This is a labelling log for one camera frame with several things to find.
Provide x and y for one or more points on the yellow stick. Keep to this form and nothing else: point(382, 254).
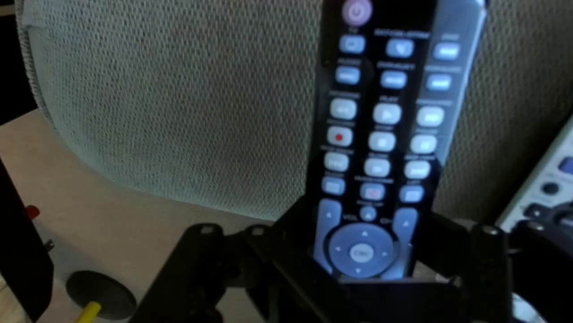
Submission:
point(89, 313)

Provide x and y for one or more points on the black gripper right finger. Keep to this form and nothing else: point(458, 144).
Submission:
point(472, 270)

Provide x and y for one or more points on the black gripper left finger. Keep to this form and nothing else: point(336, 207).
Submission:
point(227, 275)

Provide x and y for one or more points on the black remote control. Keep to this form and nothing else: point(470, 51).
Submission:
point(382, 119)

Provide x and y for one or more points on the black box with red button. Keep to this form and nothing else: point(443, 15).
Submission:
point(21, 252)

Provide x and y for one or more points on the silver remote control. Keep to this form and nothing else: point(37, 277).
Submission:
point(549, 180)

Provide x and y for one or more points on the grey-green fabric sofa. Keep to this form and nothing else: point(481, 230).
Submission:
point(180, 90)

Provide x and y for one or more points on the dark round disc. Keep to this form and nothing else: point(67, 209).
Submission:
point(108, 289)

